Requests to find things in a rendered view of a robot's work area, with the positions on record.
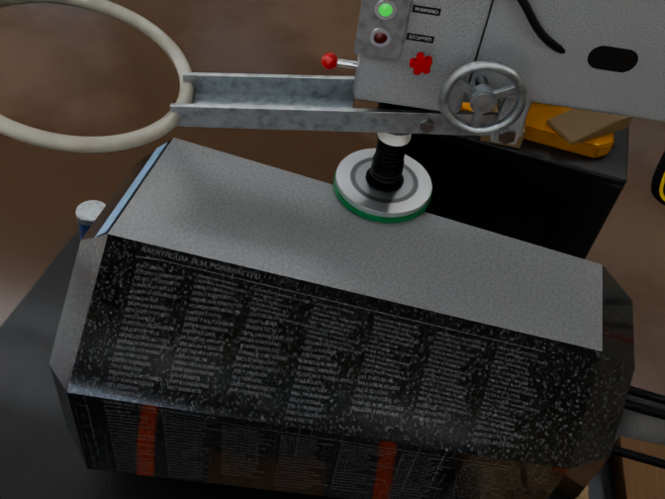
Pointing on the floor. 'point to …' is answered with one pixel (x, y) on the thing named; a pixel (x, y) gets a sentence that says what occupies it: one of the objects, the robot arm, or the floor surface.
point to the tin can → (86, 212)
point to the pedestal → (523, 187)
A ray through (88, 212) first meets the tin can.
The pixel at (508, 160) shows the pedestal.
